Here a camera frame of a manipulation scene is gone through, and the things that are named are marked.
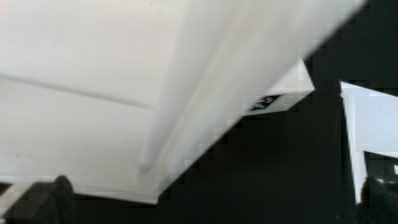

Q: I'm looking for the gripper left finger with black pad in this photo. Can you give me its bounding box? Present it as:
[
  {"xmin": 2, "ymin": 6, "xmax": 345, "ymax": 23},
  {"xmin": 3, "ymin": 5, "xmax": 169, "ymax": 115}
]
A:
[{"xmin": 0, "ymin": 175, "xmax": 76, "ymax": 224}]

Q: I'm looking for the white long cabinet block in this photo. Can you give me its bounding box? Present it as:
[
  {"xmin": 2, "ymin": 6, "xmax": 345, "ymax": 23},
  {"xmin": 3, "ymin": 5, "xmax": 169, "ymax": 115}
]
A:
[{"xmin": 245, "ymin": 60, "xmax": 314, "ymax": 116}]

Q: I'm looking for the white front fence rail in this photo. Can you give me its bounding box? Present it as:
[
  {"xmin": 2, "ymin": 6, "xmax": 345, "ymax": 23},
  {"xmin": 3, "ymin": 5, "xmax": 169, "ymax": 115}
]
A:
[{"xmin": 339, "ymin": 81, "xmax": 398, "ymax": 201}]

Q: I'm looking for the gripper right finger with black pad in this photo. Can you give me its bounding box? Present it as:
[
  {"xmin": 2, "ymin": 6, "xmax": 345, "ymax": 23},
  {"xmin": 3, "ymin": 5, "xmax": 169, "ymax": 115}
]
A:
[{"xmin": 355, "ymin": 177, "xmax": 398, "ymax": 224}]

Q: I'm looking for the white cabinet body box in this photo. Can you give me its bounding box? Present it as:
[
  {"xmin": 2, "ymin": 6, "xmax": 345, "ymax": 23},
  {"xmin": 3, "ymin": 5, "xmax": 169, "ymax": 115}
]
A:
[{"xmin": 0, "ymin": 0, "xmax": 366, "ymax": 203}]

